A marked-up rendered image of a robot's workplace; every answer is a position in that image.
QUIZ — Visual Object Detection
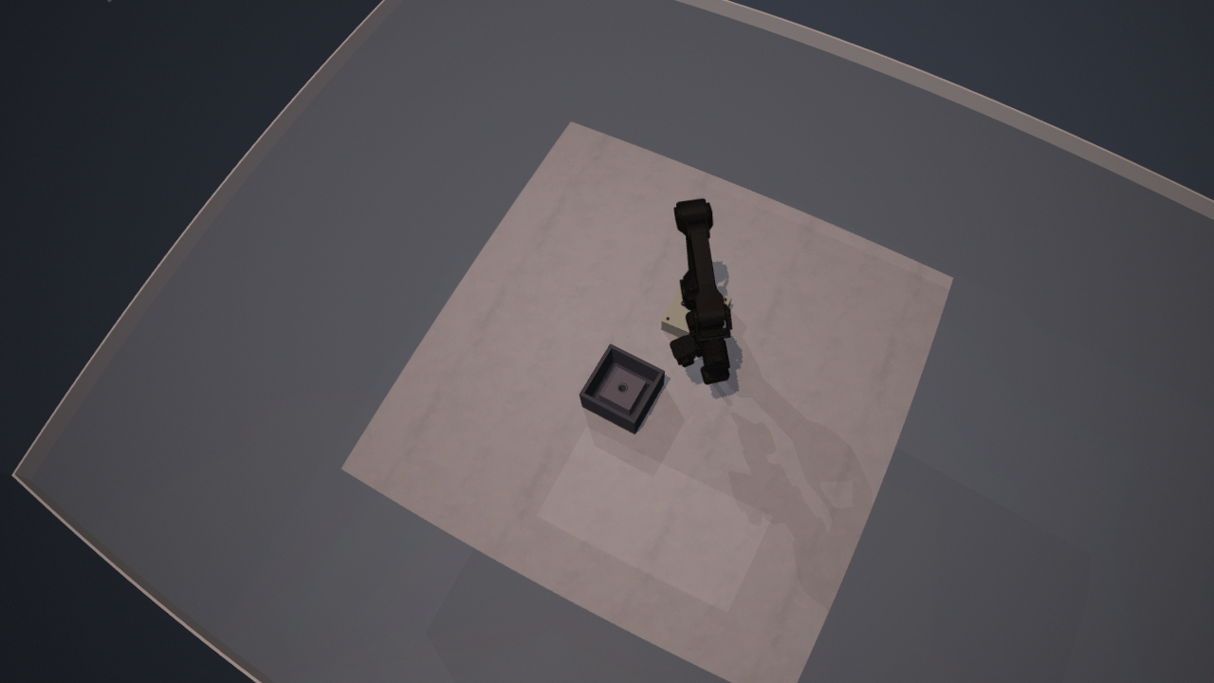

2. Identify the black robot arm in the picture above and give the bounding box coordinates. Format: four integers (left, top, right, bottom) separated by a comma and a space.
670, 198, 732, 374

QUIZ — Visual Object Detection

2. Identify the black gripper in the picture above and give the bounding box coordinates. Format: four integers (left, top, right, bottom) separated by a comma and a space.
686, 311, 730, 385

